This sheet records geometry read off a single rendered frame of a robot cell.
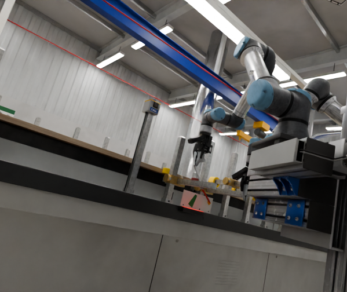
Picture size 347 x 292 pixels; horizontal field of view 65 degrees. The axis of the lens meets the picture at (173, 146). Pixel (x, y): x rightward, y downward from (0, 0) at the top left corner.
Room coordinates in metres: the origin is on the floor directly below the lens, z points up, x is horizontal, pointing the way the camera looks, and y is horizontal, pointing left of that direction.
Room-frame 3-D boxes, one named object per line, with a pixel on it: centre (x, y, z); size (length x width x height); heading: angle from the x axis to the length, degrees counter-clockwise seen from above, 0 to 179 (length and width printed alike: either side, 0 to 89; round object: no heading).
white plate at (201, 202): (1.72, -0.23, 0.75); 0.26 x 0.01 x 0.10; 126
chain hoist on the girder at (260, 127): (6.44, -2.03, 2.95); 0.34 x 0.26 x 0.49; 128
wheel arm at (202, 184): (1.55, -0.13, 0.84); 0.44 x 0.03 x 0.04; 36
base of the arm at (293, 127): (1.06, -0.46, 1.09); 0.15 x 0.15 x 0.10
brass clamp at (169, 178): (1.62, -0.06, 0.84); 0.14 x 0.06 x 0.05; 126
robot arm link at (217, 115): (1.51, -0.22, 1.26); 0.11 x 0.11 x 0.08; 15
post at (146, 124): (1.45, 0.17, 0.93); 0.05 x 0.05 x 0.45; 36
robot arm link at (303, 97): (1.06, -0.45, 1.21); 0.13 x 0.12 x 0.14; 105
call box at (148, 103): (1.46, 0.17, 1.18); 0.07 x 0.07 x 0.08; 36
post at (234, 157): (1.90, -0.45, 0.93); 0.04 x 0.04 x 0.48; 36
